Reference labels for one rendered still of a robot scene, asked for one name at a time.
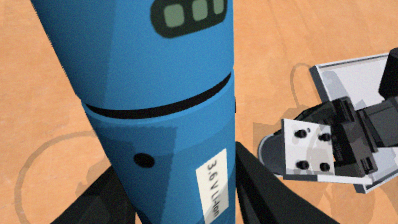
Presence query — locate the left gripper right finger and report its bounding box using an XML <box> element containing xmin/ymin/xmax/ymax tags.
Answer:
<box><xmin>235</xmin><ymin>141</ymin><xmax>340</xmax><ymax>224</ymax></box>

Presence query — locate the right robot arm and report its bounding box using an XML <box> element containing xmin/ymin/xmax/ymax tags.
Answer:
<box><xmin>363</xmin><ymin>47</ymin><xmax>398</xmax><ymax>147</ymax></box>

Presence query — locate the dark grey cylinder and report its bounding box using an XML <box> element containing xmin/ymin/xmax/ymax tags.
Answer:
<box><xmin>257</xmin><ymin>134</ymin><xmax>283</xmax><ymax>177</ymax></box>

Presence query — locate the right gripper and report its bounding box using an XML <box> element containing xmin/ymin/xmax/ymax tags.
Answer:
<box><xmin>294</xmin><ymin>96</ymin><xmax>387</xmax><ymax>178</ymax></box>

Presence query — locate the black socket-head screw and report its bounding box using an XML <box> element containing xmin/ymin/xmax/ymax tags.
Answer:
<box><xmin>296</xmin><ymin>161</ymin><xmax>309</xmax><ymax>170</ymax></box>
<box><xmin>318</xmin><ymin>133</ymin><xmax>331</xmax><ymax>142</ymax></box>
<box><xmin>320</xmin><ymin>163</ymin><xmax>330</xmax><ymax>171</ymax></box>
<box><xmin>295</xmin><ymin>129</ymin><xmax>307</xmax><ymax>138</ymax></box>

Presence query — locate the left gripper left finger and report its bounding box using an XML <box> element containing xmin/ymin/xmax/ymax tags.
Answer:
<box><xmin>50</xmin><ymin>165</ymin><xmax>136</xmax><ymax>224</ymax></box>

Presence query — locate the white flat plate with holes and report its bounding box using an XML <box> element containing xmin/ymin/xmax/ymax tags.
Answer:
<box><xmin>281</xmin><ymin>118</ymin><xmax>372</xmax><ymax>185</ymax></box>

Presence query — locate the blue electric screwdriver barrel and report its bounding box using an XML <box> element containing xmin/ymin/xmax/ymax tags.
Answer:
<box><xmin>30</xmin><ymin>0</ymin><xmax>236</xmax><ymax>224</ymax></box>

